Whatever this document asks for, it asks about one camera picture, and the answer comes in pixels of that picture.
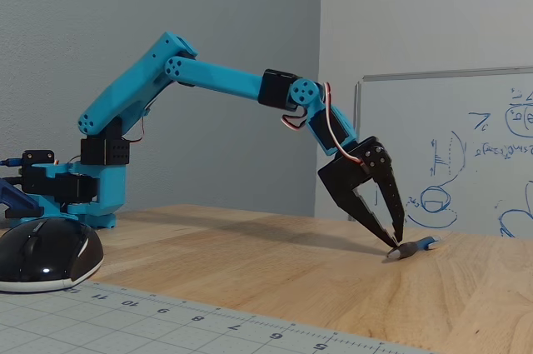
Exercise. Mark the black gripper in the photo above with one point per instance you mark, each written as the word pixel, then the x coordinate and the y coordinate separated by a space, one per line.
pixel 347 171

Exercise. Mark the blue and black pen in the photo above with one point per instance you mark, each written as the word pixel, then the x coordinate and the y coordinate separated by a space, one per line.
pixel 410 249

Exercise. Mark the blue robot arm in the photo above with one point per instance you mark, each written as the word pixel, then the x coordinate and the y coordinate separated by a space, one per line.
pixel 216 77

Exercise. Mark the whiteboard with blue drawings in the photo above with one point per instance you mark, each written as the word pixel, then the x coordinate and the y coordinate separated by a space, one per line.
pixel 458 141

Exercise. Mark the grey cutting mat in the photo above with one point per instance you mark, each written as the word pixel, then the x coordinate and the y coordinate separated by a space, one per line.
pixel 104 325

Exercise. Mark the black computer mouse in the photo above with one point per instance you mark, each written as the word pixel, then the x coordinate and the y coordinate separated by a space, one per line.
pixel 46 252

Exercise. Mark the dark blue table clamp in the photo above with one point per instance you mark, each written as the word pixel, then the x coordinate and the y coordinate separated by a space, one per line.
pixel 18 200

